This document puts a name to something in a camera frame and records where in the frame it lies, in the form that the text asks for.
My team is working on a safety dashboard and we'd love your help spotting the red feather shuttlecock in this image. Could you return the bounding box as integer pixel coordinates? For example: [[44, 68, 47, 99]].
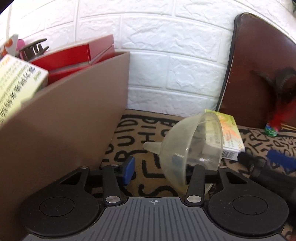
[[250, 67, 295, 137]]

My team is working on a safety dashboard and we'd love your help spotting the brown hair claw clip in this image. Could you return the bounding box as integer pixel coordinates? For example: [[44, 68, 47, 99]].
[[17, 38, 49, 61]]

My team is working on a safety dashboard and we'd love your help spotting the grain-filled drawstring pouch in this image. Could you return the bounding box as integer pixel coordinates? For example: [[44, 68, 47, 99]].
[[0, 34, 18, 59]]

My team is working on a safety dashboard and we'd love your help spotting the dark red wooden board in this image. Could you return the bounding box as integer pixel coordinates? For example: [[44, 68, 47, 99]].
[[216, 13, 295, 128]]

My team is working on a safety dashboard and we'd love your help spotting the clear plastic funnel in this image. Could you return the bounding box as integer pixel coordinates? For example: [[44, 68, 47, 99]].
[[143, 113, 223, 194]]

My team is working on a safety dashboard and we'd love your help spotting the brown cardboard box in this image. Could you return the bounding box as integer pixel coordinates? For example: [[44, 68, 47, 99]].
[[1, 52, 130, 240]]

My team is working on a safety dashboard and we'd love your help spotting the green cardboard box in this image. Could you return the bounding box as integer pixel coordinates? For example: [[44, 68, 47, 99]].
[[205, 109, 245, 161]]

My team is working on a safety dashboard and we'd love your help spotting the red gift box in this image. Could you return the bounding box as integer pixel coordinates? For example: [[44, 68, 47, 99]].
[[31, 34, 115, 85]]

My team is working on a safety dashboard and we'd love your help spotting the yellow-green medicine box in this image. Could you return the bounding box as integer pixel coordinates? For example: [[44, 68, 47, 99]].
[[0, 54, 49, 123]]

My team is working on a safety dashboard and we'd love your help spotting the letter-patterned beige mat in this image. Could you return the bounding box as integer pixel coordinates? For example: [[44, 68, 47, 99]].
[[91, 108, 296, 241]]

